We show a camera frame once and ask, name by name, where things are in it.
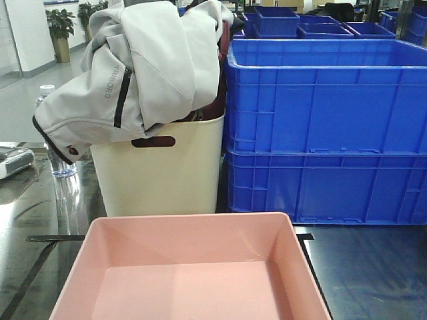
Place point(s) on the pink plastic bin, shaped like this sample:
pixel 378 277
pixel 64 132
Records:
pixel 214 266

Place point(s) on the small blue bin background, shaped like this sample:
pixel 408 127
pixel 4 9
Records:
pixel 276 22

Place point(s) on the cream plastic basket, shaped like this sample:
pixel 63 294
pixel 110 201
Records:
pixel 176 172

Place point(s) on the large blue crate lower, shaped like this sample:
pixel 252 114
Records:
pixel 347 188

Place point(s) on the large blue crate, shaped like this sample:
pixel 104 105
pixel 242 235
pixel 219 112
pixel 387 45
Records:
pixel 347 188
pixel 326 95

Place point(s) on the grey jacket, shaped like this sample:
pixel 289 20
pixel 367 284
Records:
pixel 146 66

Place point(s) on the clear water bottle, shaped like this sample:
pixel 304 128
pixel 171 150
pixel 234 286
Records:
pixel 63 176

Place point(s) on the large blue crate upper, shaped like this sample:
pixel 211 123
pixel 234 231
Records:
pixel 326 95

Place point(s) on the stainless steel table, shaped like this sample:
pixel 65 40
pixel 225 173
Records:
pixel 365 272

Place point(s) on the white remote controller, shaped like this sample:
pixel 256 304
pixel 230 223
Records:
pixel 14 160

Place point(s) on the distant potted plant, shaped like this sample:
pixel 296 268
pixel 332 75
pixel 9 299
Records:
pixel 61 26

